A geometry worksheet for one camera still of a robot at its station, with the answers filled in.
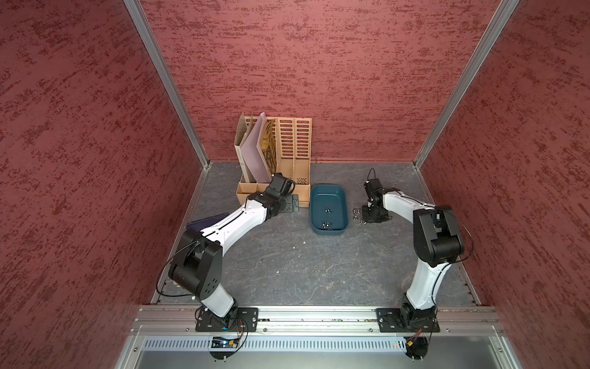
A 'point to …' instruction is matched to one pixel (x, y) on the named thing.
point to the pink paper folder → (256, 164)
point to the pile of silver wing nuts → (326, 224)
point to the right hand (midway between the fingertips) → (371, 221)
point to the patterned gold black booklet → (269, 145)
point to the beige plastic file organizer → (286, 146)
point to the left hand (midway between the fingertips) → (284, 206)
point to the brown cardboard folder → (243, 127)
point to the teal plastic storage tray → (329, 214)
